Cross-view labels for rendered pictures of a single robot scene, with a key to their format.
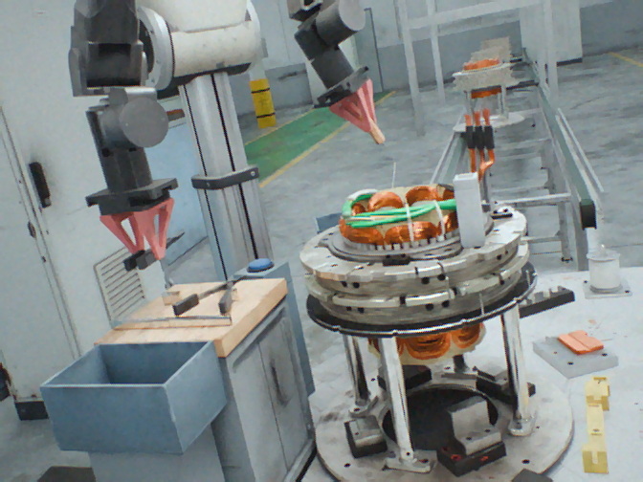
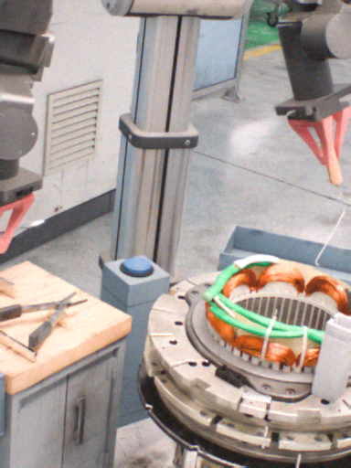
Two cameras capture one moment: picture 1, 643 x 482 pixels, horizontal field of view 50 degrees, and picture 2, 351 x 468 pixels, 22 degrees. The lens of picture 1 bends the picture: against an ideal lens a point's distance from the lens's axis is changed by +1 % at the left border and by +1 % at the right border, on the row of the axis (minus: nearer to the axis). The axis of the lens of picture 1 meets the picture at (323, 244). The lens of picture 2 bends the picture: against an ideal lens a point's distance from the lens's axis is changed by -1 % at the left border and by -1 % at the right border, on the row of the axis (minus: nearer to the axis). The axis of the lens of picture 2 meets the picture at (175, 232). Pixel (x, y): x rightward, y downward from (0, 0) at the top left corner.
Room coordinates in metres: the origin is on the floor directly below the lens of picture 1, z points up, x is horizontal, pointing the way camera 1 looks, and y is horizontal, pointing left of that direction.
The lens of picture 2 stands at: (0.00, -0.19, 1.65)
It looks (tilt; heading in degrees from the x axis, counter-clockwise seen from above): 25 degrees down; 13
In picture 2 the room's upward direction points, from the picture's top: 7 degrees clockwise
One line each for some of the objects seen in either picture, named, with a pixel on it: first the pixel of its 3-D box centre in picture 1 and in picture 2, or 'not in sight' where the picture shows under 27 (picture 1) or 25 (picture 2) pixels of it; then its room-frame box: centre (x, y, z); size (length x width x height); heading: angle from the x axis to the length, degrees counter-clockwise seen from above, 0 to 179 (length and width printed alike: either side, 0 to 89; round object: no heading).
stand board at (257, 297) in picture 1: (196, 316); (20, 321); (0.87, 0.19, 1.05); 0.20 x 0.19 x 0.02; 157
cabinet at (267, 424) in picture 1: (220, 407); (17, 414); (0.87, 0.19, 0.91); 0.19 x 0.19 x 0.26; 67
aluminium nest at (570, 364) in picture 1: (573, 351); not in sight; (1.06, -0.39, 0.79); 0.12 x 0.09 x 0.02; 7
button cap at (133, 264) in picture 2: (259, 263); (137, 264); (1.11, 0.11, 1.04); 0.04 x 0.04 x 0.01
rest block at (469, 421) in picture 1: (472, 425); not in sight; (0.81, -0.15, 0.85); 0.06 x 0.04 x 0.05; 109
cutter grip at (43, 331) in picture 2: (225, 302); (39, 334); (0.81, 0.14, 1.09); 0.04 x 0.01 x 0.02; 173
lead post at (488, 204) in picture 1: (482, 171); not in sight; (0.97, -0.25, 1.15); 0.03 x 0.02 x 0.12; 149
